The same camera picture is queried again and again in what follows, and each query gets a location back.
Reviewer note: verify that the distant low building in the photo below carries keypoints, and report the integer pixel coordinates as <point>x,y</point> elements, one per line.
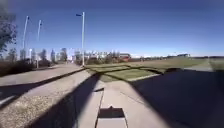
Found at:
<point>183,55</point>

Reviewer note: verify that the gravel strip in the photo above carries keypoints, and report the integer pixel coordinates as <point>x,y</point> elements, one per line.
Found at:
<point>40,100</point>

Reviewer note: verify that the dark leafy tree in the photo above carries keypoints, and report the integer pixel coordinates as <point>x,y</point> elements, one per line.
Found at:
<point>5,30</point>

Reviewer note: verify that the leaning white pole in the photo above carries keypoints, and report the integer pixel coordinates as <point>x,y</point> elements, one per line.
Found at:
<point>38,33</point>
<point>24,31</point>

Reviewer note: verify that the row of trees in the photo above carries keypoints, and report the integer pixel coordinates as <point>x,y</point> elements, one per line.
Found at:
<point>63,55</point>

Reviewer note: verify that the green grass field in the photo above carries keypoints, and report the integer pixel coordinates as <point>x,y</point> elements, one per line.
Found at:
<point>133,71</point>

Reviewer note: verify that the low bushes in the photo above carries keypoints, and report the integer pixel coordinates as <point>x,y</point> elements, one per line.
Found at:
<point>15,66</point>

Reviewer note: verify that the tall white street lamp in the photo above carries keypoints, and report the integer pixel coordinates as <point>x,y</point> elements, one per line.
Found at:
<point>83,36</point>

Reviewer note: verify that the red building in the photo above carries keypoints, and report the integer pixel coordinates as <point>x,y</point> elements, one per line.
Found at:
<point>124,56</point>

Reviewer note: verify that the grey concrete path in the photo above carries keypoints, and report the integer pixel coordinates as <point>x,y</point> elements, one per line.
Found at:
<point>143,100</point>

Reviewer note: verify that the robot's own part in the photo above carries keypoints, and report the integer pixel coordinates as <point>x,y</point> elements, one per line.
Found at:
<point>111,117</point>

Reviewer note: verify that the grey asphalt road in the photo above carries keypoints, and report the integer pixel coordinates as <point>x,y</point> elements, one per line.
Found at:
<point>30,76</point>

